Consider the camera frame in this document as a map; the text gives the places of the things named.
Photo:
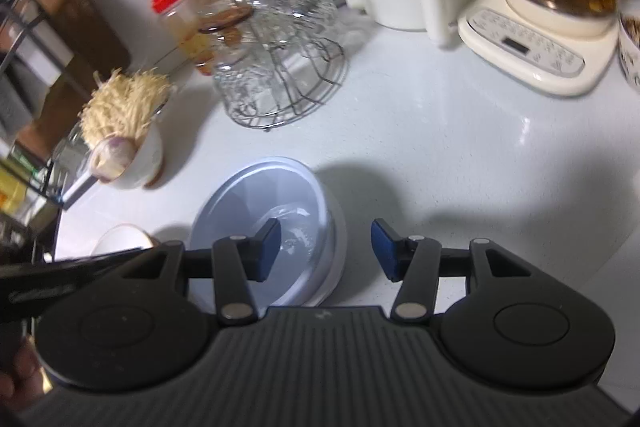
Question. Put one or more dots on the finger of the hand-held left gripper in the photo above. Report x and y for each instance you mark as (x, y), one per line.
(105, 262)

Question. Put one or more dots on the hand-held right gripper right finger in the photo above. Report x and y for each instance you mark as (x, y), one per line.
(385, 252)

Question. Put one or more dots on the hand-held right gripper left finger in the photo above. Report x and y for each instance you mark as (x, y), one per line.
(267, 249)

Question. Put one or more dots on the white floral plate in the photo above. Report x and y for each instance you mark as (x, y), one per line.
(120, 239)

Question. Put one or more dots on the lavender plastic bowl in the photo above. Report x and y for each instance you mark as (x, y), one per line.
(337, 237)
(250, 202)

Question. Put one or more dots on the person's left hand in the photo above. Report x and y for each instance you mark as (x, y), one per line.
(22, 377)

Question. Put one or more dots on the white ceramic bowl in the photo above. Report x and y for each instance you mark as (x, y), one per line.
(142, 162)

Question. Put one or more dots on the purple onion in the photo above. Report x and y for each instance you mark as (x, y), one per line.
(112, 154)

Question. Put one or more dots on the clear drinking glass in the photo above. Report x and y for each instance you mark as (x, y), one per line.
(70, 157)

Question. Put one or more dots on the enoki mushroom bunch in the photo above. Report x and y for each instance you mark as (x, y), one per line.
(122, 107)

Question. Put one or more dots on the brown cutting board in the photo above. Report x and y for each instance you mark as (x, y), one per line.
(75, 32)

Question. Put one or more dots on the black metal shelf rack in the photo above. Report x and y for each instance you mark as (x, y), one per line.
(20, 32)

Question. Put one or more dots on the red-lid plastic jar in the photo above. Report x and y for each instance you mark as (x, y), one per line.
(185, 17)

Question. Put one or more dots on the glass kettle on cream base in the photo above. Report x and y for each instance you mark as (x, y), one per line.
(545, 7)

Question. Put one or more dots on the patterned ceramic bowl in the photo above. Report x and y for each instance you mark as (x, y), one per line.
(631, 52)

